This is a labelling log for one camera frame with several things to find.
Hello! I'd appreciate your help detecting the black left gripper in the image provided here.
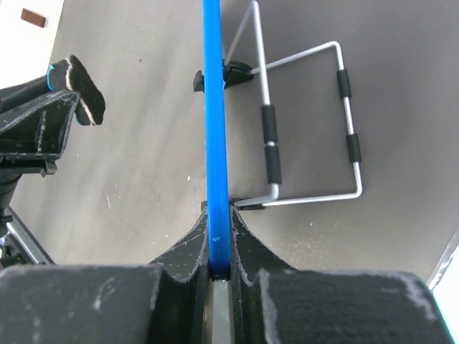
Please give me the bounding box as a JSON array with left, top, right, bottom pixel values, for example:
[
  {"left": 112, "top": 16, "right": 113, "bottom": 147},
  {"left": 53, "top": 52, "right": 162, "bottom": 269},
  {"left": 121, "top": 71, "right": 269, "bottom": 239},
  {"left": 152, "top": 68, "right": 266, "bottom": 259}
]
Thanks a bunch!
[{"left": 1, "top": 80, "right": 80, "bottom": 208}]

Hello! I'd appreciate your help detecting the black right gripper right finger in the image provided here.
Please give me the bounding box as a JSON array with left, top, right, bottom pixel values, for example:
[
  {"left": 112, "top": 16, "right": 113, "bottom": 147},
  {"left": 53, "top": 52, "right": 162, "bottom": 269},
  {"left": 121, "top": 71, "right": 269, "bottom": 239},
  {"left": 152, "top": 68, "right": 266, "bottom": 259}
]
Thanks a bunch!
[{"left": 230, "top": 206, "right": 298, "bottom": 287}]

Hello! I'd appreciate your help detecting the white drawer cabinet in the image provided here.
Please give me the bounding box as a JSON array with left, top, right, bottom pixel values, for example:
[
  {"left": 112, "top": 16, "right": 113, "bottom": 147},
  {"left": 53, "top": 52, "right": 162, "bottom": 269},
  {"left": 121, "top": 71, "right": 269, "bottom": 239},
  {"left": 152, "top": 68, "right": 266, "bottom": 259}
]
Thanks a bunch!
[{"left": 1, "top": 1, "right": 64, "bottom": 88}]

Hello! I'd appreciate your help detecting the blue framed whiteboard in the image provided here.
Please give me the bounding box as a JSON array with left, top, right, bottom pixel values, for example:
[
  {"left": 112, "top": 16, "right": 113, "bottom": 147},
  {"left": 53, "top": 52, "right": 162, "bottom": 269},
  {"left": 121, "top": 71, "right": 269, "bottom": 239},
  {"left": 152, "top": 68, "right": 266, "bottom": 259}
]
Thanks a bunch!
[{"left": 202, "top": 0, "right": 231, "bottom": 280}]

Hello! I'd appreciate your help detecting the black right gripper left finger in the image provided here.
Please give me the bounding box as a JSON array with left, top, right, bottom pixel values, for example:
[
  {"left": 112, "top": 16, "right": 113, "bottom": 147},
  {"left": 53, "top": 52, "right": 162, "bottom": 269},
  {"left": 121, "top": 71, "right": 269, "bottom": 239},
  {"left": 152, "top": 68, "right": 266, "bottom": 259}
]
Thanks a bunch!
[{"left": 151, "top": 208, "right": 209, "bottom": 287}]

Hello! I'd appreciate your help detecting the metal wire whiteboard stand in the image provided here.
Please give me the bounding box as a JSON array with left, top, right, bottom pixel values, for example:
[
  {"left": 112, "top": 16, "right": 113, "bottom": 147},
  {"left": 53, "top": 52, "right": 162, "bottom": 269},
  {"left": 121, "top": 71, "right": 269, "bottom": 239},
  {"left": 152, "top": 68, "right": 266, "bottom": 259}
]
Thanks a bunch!
[{"left": 192, "top": 1, "right": 364, "bottom": 211}]

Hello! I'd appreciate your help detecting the blue whiteboard eraser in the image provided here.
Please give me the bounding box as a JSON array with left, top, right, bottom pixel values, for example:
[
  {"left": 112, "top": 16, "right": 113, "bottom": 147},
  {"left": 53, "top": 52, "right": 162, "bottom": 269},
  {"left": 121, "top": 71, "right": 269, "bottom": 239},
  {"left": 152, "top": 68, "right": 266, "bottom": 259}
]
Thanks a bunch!
[{"left": 46, "top": 55, "right": 105, "bottom": 125}]

